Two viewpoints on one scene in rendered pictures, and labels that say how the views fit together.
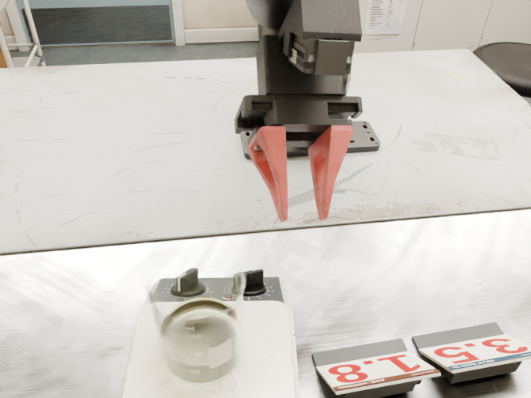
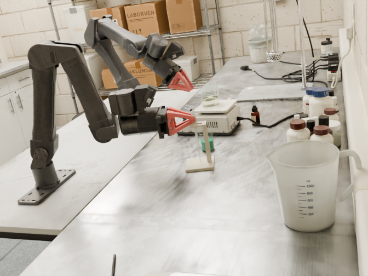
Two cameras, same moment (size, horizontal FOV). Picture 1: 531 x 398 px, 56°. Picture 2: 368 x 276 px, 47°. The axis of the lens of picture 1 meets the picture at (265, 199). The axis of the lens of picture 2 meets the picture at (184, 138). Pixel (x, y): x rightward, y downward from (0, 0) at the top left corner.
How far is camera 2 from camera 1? 1.34 m
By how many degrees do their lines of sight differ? 54
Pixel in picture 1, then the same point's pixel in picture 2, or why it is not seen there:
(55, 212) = (123, 150)
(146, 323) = (199, 109)
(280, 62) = (167, 62)
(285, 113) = (176, 69)
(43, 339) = (176, 147)
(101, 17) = not seen: outside the picture
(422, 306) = not seen: hidden behind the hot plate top
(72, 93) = not seen: hidden behind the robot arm
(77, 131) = (76, 151)
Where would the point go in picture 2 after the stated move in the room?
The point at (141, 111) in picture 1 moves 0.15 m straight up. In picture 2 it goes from (78, 141) to (68, 103)
